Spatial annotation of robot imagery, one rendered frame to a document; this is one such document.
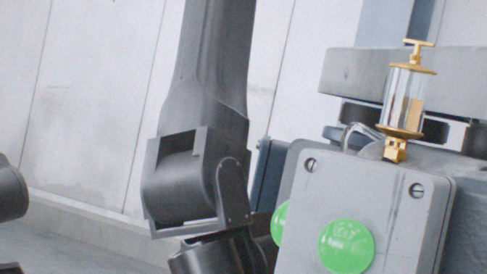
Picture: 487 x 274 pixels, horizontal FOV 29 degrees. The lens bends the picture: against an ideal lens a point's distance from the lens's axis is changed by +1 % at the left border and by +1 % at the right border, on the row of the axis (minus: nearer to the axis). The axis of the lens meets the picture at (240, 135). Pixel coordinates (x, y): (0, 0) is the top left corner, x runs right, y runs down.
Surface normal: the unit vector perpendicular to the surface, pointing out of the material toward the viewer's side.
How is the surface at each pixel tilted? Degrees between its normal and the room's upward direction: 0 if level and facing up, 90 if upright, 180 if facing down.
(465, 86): 90
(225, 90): 58
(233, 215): 70
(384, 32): 90
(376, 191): 90
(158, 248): 90
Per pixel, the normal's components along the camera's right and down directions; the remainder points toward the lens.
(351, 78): -0.96, -0.19
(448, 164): 0.02, -0.92
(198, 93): -0.62, -0.37
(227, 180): 0.78, -0.16
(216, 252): 0.35, -0.31
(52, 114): -0.45, -0.05
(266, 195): -0.02, 0.05
